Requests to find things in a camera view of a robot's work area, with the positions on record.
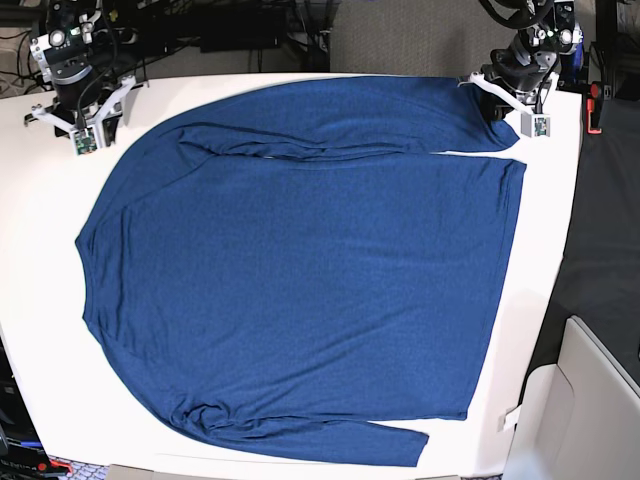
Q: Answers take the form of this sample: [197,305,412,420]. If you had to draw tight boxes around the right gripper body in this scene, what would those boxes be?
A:
[52,69,121,124]

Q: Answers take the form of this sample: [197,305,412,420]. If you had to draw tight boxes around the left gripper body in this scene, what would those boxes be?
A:
[488,49,558,108]

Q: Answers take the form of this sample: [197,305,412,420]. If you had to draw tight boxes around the blue long-sleeve T-shirt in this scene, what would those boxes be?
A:
[76,77,526,467]

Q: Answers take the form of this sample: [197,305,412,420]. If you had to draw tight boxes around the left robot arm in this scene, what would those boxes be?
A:
[479,1,583,121]

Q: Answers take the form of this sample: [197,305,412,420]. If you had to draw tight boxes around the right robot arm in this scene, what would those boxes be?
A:
[30,1,119,128]

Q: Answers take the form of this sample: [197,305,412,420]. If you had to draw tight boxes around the red and black clamp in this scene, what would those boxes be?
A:
[559,74,612,135]

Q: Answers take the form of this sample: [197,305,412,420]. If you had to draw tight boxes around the white paper tag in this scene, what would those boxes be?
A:
[498,405,521,432]

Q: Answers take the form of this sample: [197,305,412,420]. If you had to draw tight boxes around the white plastic bin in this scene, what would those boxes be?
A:
[503,316,639,479]

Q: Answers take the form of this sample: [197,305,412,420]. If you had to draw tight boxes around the red black tool bottom-left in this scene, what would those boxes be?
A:
[36,459,73,475]

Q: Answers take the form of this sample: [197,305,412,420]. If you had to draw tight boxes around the blue handled tool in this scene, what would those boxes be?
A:
[571,44,585,76]

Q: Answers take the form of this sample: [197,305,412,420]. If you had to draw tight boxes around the tangled black cables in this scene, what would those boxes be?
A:
[0,0,201,94]

